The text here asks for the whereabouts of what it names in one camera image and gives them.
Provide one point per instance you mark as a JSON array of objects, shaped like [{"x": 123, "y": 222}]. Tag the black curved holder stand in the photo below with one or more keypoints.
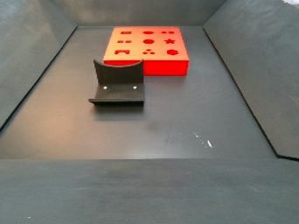
[{"x": 120, "y": 84}]

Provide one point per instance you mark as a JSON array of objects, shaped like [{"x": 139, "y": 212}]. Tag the red shape-sorter block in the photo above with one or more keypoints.
[{"x": 157, "y": 45}]

